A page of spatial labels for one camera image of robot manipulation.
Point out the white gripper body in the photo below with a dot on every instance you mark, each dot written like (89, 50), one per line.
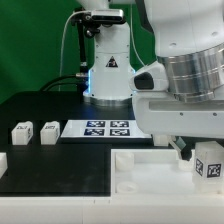
(160, 115)

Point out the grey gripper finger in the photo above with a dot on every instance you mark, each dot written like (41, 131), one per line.
(178, 144)

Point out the white square tabletop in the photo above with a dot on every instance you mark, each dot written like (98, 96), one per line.
(159, 172)

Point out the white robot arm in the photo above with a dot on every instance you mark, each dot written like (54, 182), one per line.
(182, 92)

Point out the white marker plate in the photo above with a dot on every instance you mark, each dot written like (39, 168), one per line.
(103, 129)

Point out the white front and right fence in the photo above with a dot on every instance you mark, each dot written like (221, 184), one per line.
(115, 209)

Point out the white left obstacle block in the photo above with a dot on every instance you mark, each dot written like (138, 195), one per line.
(3, 164)

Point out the black camera on pole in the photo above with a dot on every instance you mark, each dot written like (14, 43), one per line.
(88, 25)

